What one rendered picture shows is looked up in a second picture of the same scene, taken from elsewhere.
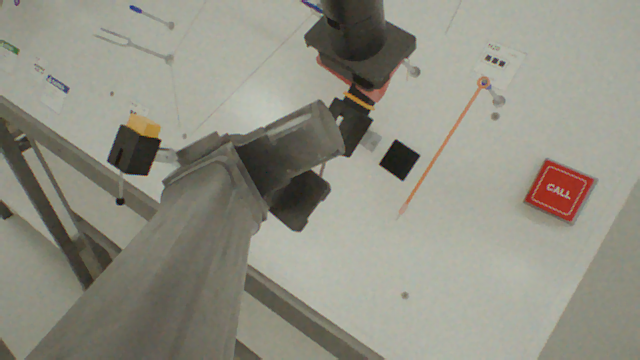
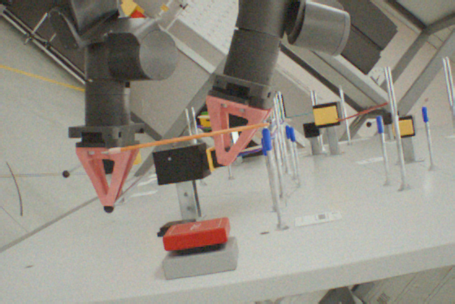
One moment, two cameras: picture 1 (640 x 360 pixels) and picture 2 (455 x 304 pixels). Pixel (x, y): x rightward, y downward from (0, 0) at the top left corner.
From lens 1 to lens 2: 0.68 m
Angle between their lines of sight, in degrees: 61
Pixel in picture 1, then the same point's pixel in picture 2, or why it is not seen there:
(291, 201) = (93, 120)
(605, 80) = (356, 237)
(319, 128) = (148, 23)
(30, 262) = not seen: outside the picture
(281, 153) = (122, 23)
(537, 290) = (68, 293)
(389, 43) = (253, 82)
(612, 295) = not seen: outside the picture
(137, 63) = not seen: hidden behind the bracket
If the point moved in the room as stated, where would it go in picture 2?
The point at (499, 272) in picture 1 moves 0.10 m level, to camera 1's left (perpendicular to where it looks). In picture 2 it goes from (80, 279) to (55, 219)
